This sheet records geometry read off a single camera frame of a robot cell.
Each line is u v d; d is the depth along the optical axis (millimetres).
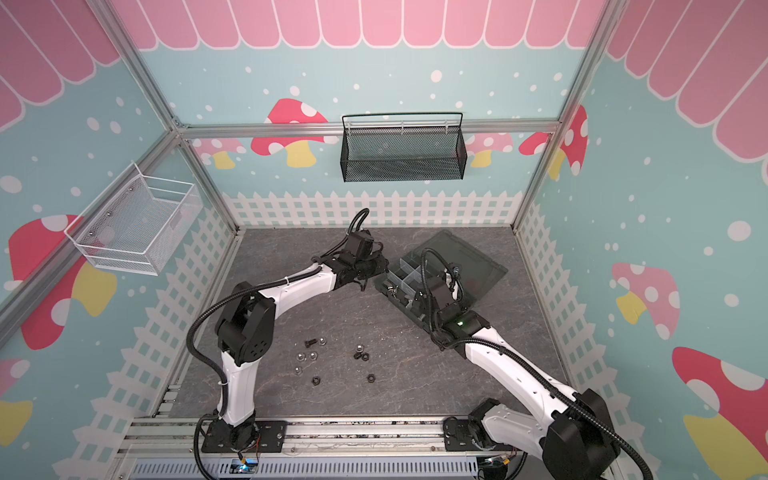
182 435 759
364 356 874
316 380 831
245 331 527
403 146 937
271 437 742
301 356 871
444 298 598
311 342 898
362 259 787
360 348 888
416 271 1021
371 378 833
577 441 387
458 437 737
